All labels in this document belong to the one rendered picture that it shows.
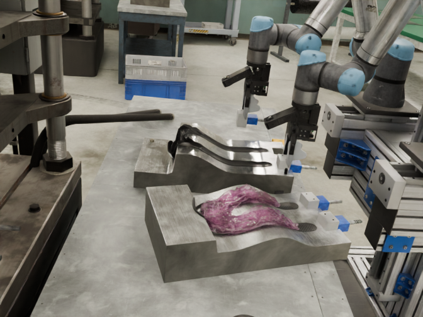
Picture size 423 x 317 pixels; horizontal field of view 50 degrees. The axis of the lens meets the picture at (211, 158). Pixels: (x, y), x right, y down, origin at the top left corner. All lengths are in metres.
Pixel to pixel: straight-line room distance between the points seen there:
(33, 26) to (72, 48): 3.85
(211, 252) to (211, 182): 0.40
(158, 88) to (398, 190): 3.49
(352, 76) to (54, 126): 0.91
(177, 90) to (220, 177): 3.21
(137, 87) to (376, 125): 3.10
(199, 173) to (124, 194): 0.24
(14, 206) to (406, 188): 1.10
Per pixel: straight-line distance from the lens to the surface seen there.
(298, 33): 1.58
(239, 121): 1.71
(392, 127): 1.85
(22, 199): 1.46
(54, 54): 1.45
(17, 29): 1.34
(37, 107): 1.44
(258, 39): 1.62
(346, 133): 1.79
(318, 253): 1.24
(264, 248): 1.14
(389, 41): 1.42
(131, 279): 1.12
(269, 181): 1.45
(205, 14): 7.84
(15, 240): 1.29
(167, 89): 4.58
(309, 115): 1.43
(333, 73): 1.34
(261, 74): 1.67
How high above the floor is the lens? 1.54
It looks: 26 degrees down
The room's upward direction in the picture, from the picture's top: 6 degrees clockwise
